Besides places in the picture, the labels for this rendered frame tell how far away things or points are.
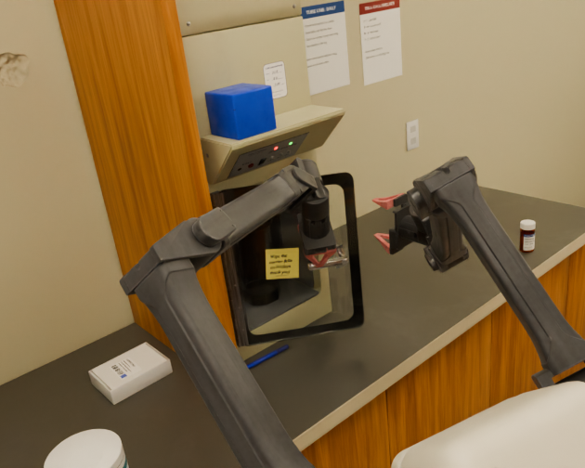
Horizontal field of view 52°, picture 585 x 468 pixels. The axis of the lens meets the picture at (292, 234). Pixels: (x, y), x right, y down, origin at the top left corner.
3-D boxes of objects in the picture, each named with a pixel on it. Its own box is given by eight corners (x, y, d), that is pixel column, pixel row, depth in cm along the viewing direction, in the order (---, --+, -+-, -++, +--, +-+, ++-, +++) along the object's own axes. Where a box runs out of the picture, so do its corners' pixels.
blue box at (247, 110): (211, 135, 126) (203, 92, 123) (248, 123, 132) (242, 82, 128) (239, 141, 119) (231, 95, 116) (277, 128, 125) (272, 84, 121)
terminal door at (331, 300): (240, 345, 146) (214, 190, 130) (364, 325, 148) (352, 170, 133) (241, 347, 146) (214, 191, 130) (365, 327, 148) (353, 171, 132)
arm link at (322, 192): (303, 202, 115) (331, 197, 115) (295, 178, 119) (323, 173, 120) (305, 227, 120) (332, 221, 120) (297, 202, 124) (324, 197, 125)
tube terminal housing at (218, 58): (185, 329, 166) (122, 37, 135) (275, 283, 184) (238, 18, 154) (238, 364, 148) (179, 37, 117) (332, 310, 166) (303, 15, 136)
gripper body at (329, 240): (305, 255, 123) (304, 231, 118) (296, 219, 130) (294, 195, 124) (336, 250, 124) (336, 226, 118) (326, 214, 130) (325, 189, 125)
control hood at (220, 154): (205, 183, 129) (198, 137, 125) (316, 145, 148) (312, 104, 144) (237, 193, 121) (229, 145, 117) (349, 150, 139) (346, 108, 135)
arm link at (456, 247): (421, 211, 97) (480, 176, 96) (402, 183, 99) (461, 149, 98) (435, 280, 136) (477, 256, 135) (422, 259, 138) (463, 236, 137)
